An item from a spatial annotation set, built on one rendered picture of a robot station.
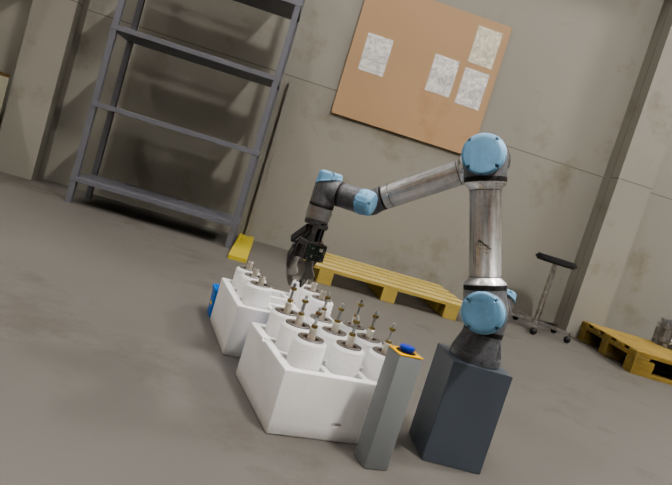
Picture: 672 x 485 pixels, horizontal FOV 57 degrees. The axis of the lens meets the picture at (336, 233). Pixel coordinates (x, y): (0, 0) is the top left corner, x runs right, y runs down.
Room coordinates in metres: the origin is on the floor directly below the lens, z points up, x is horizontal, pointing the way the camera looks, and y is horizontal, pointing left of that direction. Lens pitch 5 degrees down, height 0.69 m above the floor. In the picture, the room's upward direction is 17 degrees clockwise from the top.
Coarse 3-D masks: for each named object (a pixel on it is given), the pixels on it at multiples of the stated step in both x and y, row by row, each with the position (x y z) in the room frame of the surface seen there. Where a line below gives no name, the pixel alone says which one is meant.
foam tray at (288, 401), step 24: (264, 336) 1.81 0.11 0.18; (240, 360) 1.92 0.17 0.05; (264, 360) 1.73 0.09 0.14; (264, 384) 1.68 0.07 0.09; (288, 384) 1.58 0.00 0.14; (312, 384) 1.61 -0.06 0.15; (336, 384) 1.64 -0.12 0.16; (360, 384) 1.66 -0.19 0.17; (264, 408) 1.63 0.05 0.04; (288, 408) 1.59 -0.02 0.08; (312, 408) 1.62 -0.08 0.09; (336, 408) 1.65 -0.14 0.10; (360, 408) 1.67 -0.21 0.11; (288, 432) 1.60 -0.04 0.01; (312, 432) 1.63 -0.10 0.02; (336, 432) 1.65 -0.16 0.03; (360, 432) 1.68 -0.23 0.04
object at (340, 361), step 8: (336, 344) 1.70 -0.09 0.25; (336, 352) 1.69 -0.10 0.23; (344, 352) 1.68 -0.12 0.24; (352, 352) 1.68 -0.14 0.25; (360, 352) 1.70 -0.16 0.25; (328, 360) 1.71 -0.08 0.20; (336, 360) 1.68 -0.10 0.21; (344, 360) 1.68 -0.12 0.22; (352, 360) 1.68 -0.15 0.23; (360, 360) 1.70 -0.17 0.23; (328, 368) 1.70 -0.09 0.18; (336, 368) 1.68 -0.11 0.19; (344, 368) 1.68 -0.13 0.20; (352, 368) 1.68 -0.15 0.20; (352, 376) 1.69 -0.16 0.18
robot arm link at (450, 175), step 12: (432, 168) 1.90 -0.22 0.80; (444, 168) 1.87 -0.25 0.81; (456, 168) 1.85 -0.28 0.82; (408, 180) 1.90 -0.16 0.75; (420, 180) 1.88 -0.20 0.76; (432, 180) 1.87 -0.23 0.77; (444, 180) 1.86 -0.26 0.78; (456, 180) 1.85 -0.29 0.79; (384, 192) 1.91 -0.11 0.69; (396, 192) 1.90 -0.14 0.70; (408, 192) 1.89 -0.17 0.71; (420, 192) 1.89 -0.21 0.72; (432, 192) 1.89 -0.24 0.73; (384, 204) 1.92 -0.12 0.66; (396, 204) 1.92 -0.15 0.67
